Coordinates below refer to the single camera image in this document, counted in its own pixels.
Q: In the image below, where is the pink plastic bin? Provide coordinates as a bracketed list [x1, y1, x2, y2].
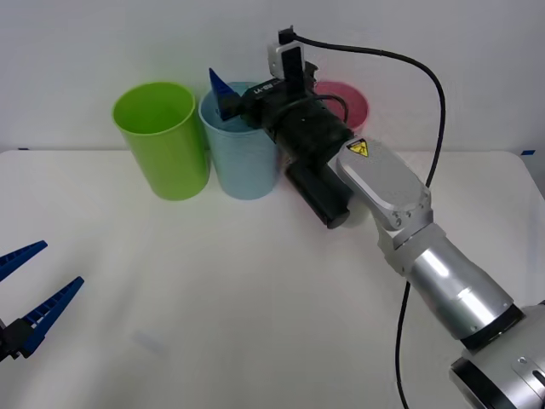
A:
[313, 79, 370, 140]

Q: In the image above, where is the green plastic bin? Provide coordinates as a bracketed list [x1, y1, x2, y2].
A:
[112, 80, 211, 202]

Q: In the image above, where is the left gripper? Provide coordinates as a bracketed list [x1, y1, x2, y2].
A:
[0, 240, 85, 364]

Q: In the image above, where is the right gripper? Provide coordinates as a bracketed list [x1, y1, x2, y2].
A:
[208, 66, 317, 130]

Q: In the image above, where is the pale blue plastic bin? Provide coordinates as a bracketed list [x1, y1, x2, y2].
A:
[198, 81, 283, 200]

